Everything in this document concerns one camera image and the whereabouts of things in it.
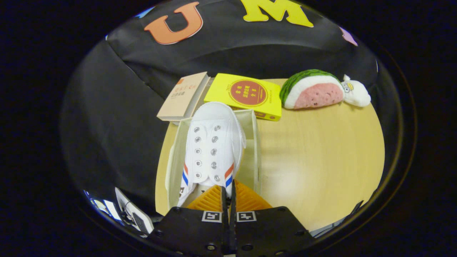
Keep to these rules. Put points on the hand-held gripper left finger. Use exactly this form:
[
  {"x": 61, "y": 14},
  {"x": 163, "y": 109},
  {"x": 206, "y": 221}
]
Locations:
[{"x": 200, "y": 232}]

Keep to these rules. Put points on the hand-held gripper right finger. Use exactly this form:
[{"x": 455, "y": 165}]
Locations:
[{"x": 264, "y": 232}]

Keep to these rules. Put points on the white canvas shoe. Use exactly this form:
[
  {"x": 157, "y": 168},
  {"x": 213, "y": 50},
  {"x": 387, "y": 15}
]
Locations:
[{"x": 210, "y": 142}]

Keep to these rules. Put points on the white flat device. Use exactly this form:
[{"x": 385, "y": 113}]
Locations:
[{"x": 137, "y": 214}]

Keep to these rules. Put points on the blue printed poster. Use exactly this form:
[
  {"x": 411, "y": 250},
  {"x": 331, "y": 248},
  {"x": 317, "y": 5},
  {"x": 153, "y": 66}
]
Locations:
[{"x": 107, "y": 208}]

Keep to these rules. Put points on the beige book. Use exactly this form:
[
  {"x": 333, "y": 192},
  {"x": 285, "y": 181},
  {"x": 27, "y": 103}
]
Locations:
[{"x": 178, "y": 100}]

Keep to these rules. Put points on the yellow book with red circle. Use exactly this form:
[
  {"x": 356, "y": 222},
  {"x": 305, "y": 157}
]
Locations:
[{"x": 217, "y": 94}]

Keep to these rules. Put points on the watermelon slice plush toy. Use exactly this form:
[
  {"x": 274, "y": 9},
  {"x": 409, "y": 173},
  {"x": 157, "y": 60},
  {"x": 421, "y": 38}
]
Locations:
[{"x": 314, "y": 96}]

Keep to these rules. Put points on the small white plush toy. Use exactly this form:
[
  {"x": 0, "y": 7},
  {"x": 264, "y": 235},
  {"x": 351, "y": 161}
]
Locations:
[{"x": 357, "y": 96}]

